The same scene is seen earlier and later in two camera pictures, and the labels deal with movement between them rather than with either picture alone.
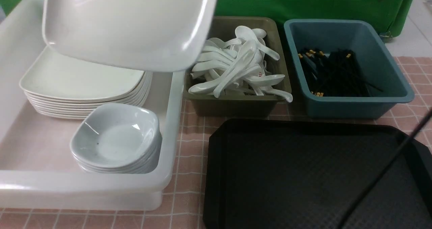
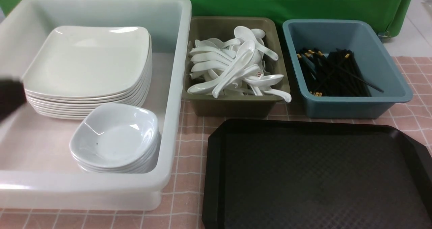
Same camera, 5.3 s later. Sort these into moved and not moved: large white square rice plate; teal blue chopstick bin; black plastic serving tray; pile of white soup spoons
Moved: large white square rice plate
Not moved: pile of white soup spoons; teal blue chopstick bin; black plastic serving tray
